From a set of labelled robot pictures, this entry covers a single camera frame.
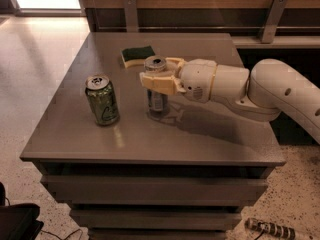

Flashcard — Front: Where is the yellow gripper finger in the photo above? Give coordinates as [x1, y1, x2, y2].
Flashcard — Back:
[166, 57, 186, 74]
[140, 72, 186, 95]

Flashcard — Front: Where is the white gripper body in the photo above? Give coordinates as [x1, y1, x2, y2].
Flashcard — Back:
[179, 59, 217, 103]

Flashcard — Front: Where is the silver blue redbull can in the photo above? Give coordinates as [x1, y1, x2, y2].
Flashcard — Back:
[144, 55, 168, 116]

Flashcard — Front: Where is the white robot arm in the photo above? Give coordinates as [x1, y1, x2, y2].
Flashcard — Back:
[140, 56, 320, 142]

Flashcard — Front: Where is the green soda can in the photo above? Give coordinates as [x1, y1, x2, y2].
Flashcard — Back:
[85, 74, 120, 126]

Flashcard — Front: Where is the green yellow sponge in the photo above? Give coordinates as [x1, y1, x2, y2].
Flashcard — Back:
[121, 46, 155, 68]

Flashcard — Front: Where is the grey drawer cabinet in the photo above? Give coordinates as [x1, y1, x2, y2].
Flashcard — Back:
[22, 32, 285, 240]

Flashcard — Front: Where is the power strip on floor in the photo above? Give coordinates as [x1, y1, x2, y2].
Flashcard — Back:
[245, 218, 296, 240]

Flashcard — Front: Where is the black object bottom left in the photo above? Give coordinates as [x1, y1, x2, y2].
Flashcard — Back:
[0, 183, 44, 240]

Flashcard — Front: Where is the left metal wall bracket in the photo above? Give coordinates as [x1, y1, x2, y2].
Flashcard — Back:
[123, 0, 139, 32]

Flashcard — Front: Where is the metal wall bracket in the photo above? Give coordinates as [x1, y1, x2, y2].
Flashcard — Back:
[259, 0, 288, 44]
[123, 0, 139, 32]

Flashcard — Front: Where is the right metal wall bracket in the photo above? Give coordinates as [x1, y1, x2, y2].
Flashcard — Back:
[259, 0, 288, 44]

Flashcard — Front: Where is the black cable on floor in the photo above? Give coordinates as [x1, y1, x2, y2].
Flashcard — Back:
[40, 228, 84, 240]

